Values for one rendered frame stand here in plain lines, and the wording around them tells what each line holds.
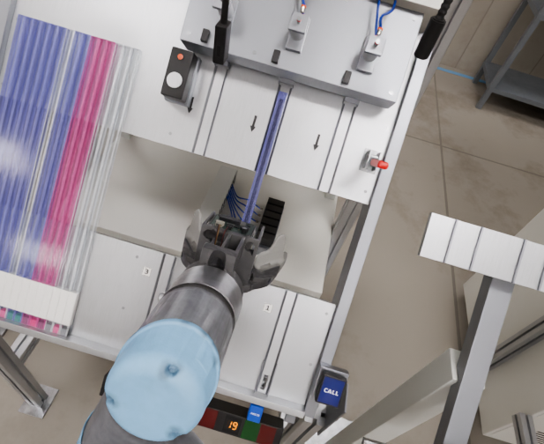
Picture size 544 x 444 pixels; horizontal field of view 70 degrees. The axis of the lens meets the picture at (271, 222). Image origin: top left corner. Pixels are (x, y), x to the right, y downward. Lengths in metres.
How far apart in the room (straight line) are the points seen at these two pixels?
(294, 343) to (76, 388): 0.97
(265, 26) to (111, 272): 0.48
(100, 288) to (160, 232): 0.32
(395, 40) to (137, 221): 0.73
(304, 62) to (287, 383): 0.53
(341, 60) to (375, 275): 1.39
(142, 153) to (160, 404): 1.01
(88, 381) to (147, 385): 1.25
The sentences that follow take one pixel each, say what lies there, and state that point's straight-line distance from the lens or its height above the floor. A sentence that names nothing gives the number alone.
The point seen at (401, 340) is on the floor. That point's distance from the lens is 1.79.
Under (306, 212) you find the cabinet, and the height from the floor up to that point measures 0.62.
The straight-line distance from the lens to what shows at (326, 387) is 0.70.
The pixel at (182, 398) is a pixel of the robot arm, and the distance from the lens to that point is 0.30.
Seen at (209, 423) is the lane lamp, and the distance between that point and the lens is 0.81.
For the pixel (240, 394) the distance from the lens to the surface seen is 0.74.
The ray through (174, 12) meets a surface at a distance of 0.75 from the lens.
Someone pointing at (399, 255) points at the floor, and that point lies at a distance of 2.04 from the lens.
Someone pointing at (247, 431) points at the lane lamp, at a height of 0.65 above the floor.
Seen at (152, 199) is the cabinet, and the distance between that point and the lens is 1.11.
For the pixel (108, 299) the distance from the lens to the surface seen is 0.76.
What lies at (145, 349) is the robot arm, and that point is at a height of 1.16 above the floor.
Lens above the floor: 1.43
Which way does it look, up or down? 48 degrees down
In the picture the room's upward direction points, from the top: 16 degrees clockwise
